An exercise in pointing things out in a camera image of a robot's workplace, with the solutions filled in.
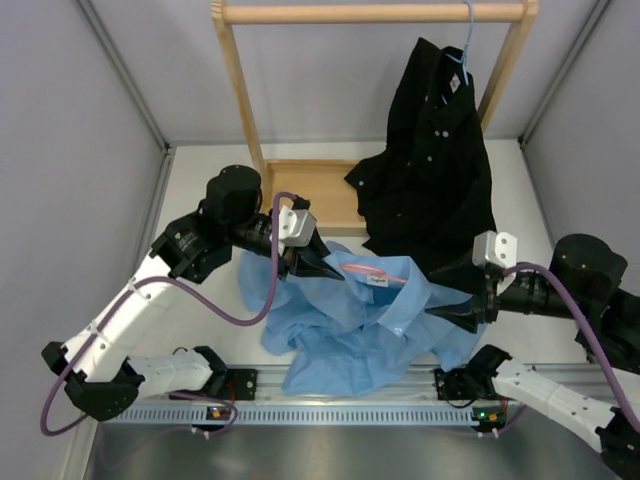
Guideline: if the light blue shirt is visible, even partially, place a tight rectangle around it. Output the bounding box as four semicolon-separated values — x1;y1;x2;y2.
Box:
261;242;481;371

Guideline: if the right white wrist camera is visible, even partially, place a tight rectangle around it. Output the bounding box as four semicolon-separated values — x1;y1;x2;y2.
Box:
471;231;518;295

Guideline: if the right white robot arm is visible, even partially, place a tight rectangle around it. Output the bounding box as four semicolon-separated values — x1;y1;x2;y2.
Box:
428;231;639;479

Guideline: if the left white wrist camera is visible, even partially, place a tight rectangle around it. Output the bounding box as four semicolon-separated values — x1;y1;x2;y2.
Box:
278;206;316;248

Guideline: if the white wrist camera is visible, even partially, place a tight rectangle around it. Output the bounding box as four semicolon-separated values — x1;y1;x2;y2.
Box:
471;231;518;295
278;206;316;248

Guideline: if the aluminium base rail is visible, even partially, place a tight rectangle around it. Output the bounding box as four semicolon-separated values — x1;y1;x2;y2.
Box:
204;362;438;400

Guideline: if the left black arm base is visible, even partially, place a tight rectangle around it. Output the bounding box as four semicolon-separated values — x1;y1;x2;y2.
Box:
218;368;258;402

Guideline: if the pink wire hanger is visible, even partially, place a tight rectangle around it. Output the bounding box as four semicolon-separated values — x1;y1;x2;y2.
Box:
340;263;407;287

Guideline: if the wooden clothes rack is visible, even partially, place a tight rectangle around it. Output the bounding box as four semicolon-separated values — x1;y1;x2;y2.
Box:
210;0;541;238

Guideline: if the grey slotted cable duct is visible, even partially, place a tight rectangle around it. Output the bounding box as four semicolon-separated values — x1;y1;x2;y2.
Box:
110;402;479;427

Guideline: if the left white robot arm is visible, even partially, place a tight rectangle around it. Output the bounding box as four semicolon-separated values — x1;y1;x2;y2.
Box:
42;165;342;421

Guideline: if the blue wire hanger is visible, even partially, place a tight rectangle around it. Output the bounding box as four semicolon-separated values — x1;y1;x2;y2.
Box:
445;1;475;94

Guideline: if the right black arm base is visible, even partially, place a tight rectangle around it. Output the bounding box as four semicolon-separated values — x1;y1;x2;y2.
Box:
433;368;476;408

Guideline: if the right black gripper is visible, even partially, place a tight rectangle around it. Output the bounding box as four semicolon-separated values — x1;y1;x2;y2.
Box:
425;246;592;332

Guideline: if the aluminium frame rail left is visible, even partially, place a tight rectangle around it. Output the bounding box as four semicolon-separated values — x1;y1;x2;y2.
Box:
72;0;175;267

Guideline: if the black shirt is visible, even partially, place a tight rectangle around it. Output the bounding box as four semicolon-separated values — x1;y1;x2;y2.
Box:
344;38;496;277

